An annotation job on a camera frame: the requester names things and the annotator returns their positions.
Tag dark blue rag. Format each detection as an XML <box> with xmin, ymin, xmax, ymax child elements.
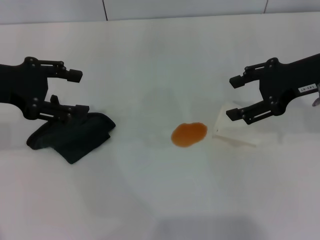
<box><xmin>26</xmin><ymin>111</ymin><xmax>117</xmax><ymax>165</ymax></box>

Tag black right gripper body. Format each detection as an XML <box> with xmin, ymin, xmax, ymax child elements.
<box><xmin>259</xmin><ymin>52</ymin><xmax>320</xmax><ymax>117</ymax></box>

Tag orange liquid stain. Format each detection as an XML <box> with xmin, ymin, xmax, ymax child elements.
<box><xmin>170</xmin><ymin>121</ymin><xmax>208</xmax><ymax>148</ymax></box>

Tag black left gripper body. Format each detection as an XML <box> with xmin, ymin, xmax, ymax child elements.
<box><xmin>0</xmin><ymin>56</ymin><xmax>59</xmax><ymax>121</ymax></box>

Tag white plastic cup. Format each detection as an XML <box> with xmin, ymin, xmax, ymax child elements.
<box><xmin>211</xmin><ymin>100</ymin><xmax>258</xmax><ymax>148</ymax></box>

